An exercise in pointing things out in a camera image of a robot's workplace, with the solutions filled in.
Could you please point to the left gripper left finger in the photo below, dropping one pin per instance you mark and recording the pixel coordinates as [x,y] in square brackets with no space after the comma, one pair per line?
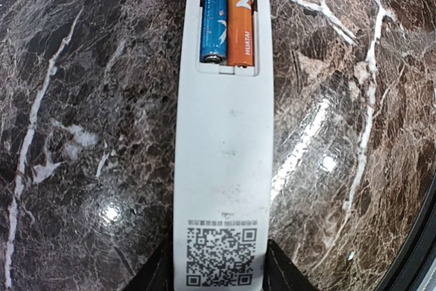
[157,274]

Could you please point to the orange battery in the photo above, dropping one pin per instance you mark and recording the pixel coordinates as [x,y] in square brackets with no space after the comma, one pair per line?
[240,33]

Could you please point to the black front rail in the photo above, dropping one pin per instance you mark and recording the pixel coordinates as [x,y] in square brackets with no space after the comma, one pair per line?
[414,266]

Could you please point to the white remote control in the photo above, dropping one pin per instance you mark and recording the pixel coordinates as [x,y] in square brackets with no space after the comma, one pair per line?
[223,161]

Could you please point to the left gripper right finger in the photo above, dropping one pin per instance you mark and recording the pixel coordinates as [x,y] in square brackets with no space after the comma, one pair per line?
[280,273]

